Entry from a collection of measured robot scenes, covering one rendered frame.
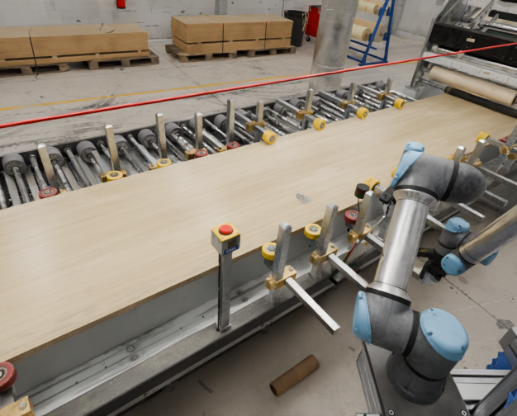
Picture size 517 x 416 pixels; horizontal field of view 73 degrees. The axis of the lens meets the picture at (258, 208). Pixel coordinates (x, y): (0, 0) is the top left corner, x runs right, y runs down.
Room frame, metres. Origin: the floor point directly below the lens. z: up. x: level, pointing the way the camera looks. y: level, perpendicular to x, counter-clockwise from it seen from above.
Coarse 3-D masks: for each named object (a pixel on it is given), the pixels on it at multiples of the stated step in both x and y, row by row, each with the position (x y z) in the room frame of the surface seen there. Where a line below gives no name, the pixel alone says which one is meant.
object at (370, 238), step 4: (348, 224) 1.39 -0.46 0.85; (352, 228) 1.37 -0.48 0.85; (368, 236) 1.30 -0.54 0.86; (372, 236) 1.30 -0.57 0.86; (368, 240) 1.29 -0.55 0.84; (372, 240) 1.27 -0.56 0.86; (376, 240) 1.27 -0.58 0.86; (372, 244) 1.27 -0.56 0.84; (376, 244) 1.25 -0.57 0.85; (380, 244) 1.25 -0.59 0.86; (380, 248) 1.23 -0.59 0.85; (416, 268) 1.11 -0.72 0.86; (412, 272) 1.10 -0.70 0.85; (416, 272) 1.08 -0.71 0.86; (412, 276) 1.09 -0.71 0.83; (416, 276) 1.08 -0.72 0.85
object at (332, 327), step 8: (272, 264) 1.07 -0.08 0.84; (288, 280) 0.99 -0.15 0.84; (288, 288) 0.97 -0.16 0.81; (296, 288) 0.95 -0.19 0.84; (296, 296) 0.93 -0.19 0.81; (304, 296) 0.92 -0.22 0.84; (304, 304) 0.90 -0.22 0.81; (312, 304) 0.88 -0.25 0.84; (312, 312) 0.86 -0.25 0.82; (320, 312) 0.85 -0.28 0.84; (320, 320) 0.82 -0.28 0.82; (328, 320) 0.81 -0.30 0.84; (328, 328) 0.79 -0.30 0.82; (336, 328) 0.78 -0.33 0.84
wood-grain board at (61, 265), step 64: (384, 128) 2.53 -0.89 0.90; (448, 128) 2.65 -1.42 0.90; (512, 128) 2.78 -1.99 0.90; (128, 192) 1.41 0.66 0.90; (192, 192) 1.46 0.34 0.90; (256, 192) 1.52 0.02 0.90; (320, 192) 1.58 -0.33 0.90; (0, 256) 0.92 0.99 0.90; (64, 256) 0.95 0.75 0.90; (128, 256) 0.98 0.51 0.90; (192, 256) 1.02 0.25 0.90; (0, 320) 0.64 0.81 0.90; (64, 320) 0.67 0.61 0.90
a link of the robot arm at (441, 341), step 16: (416, 320) 0.53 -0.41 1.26; (432, 320) 0.53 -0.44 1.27; (448, 320) 0.54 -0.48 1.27; (416, 336) 0.50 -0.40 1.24; (432, 336) 0.48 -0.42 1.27; (448, 336) 0.49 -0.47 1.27; (464, 336) 0.50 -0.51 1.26; (416, 352) 0.48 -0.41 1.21; (432, 352) 0.47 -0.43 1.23; (448, 352) 0.46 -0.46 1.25; (464, 352) 0.47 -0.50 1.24; (416, 368) 0.47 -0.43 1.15; (432, 368) 0.46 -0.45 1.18; (448, 368) 0.46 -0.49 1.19
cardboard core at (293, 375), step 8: (304, 360) 1.09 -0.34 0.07; (312, 360) 1.08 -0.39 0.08; (296, 368) 1.03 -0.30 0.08; (304, 368) 1.03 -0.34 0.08; (312, 368) 1.05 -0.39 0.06; (280, 376) 0.98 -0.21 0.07; (288, 376) 0.98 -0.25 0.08; (296, 376) 0.98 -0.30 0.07; (304, 376) 1.00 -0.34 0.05; (272, 384) 0.93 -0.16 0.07; (280, 384) 0.93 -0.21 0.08; (288, 384) 0.94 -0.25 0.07; (272, 392) 0.92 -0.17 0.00; (280, 392) 0.90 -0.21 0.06
